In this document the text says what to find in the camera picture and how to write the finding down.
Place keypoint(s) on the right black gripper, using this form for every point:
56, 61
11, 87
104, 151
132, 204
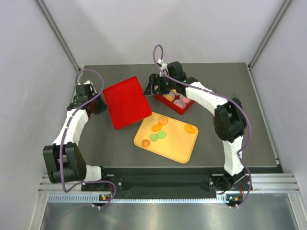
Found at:
150, 89

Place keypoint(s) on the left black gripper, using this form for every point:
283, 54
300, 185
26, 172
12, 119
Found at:
103, 107

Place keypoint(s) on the red lid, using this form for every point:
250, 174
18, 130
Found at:
126, 102

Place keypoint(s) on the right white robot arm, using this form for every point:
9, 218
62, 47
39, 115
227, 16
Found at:
230, 121

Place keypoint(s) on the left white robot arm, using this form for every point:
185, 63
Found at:
63, 158

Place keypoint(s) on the white paper cup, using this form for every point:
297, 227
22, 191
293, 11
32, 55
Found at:
171, 95
181, 96
179, 101

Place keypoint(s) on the tan round cookie top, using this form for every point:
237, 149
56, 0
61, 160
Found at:
163, 120

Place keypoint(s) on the red compartment box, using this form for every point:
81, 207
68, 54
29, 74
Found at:
169, 104

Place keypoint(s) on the orange fish cookie left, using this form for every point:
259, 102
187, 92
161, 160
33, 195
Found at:
157, 127

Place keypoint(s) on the orange fish cookie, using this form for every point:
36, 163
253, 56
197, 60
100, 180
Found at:
190, 129
157, 127

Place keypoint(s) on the green round cookie right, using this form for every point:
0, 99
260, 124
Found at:
161, 134

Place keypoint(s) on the green round cookie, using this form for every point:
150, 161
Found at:
153, 137
161, 134

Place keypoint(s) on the green round cookie left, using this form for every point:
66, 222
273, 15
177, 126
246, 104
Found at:
153, 137

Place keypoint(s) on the yellow tray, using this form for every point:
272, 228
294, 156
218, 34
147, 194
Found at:
178, 144

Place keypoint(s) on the orange fish cookie right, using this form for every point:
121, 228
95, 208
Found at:
190, 129

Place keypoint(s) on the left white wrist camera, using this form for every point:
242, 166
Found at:
88, 82

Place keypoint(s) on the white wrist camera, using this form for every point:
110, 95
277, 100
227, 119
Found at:
161, 64
88, 82

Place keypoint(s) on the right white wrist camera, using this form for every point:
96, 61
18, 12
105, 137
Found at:
161, 64

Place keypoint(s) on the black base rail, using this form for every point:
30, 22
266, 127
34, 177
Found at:
175, 182

